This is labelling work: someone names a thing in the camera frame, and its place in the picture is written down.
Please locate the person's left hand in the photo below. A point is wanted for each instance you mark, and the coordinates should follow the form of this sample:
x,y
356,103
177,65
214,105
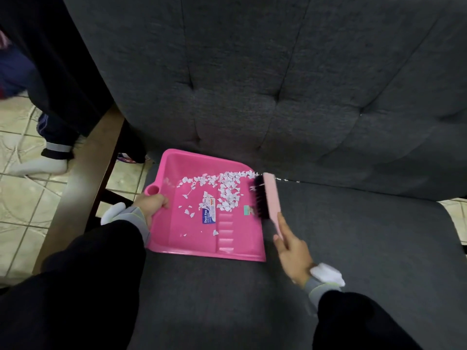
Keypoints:
x,y
147,204

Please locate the person's right hand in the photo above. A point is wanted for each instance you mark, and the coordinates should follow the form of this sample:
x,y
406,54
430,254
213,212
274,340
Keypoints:
x,y
295,256

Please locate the person's left thumb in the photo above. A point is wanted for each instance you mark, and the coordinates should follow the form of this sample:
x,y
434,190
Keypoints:
x,y
161,202

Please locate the person's right thumb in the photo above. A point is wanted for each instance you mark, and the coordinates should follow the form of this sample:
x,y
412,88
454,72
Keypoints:
x,y
278,243

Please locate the pink plastic dustpan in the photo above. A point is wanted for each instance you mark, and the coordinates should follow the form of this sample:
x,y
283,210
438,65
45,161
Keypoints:
x,y
175,231

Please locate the pink hand brush black bristles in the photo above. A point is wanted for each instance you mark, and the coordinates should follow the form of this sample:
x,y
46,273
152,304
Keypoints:
x,y
272,195

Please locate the person's right forearm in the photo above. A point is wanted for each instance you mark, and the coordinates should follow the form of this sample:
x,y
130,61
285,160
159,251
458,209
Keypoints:
x,y
350,320

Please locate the person's left forearm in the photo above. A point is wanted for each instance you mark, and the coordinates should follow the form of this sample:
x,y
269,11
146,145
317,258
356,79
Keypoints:
x,y
84,287

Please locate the white wrist band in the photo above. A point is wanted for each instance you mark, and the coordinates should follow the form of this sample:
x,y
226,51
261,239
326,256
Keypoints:
x,y
111,213
327,274

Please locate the small colourful object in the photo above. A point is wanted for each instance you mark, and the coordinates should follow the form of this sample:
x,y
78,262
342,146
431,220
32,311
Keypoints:
x,y
127,158

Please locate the white paper scraps in seam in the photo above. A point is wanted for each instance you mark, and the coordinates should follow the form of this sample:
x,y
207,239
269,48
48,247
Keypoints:
x,y
288,180

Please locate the pile of white paper scraps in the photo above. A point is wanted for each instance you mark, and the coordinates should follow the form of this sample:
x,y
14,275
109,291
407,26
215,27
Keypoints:
x,y
228,193

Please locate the brown wooden table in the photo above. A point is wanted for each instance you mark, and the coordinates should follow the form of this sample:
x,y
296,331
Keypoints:
x,y
80,185

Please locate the dark grey upholstered armchair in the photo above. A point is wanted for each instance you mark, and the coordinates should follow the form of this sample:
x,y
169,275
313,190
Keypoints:
x,y
365,105

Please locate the black garment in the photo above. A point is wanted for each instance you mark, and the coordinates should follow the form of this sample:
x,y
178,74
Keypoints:
x,y
54,50

